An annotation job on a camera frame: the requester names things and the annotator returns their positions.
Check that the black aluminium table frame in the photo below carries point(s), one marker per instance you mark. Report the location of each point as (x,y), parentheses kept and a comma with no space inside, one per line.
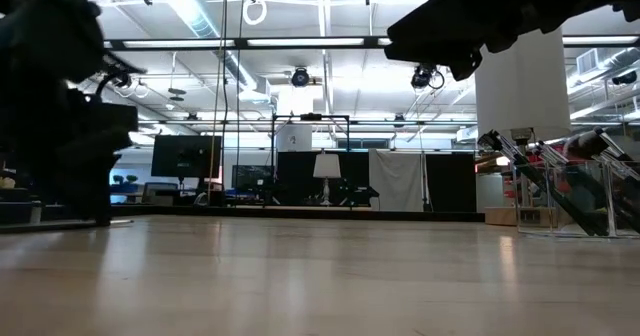
(300,213)

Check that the overhead LED light bar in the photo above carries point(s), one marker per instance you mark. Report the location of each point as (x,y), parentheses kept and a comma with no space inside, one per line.
(300,42)

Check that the black computer monitor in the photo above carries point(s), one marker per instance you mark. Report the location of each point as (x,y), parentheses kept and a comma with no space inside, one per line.
(185,156)

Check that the white hanging sheet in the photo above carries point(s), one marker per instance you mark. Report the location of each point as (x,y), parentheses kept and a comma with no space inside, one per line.
(397,181)

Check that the clear acrylic brush holder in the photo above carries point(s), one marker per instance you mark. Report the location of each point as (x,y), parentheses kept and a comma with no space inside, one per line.
(530,216)

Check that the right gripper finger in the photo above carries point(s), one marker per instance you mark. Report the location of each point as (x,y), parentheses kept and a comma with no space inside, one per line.
(440,48)
(445,13)

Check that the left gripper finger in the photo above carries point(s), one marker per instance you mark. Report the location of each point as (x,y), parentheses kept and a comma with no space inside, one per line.
(114,176)
(90,186)

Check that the black backdrop panel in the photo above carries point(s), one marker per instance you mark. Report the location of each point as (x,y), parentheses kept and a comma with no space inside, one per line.
(300,181)
(451,181)

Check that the black fan brush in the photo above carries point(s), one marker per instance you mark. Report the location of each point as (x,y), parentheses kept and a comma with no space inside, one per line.
(545,183)

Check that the white shade wooden base lamp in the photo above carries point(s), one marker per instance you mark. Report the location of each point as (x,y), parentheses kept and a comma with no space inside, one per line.
(525,101)

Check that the small white shade lamp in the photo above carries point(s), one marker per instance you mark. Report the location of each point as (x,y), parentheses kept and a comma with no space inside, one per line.
(327,166)

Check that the black metal stand frame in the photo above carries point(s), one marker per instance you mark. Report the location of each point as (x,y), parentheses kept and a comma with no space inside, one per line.
(274,151)

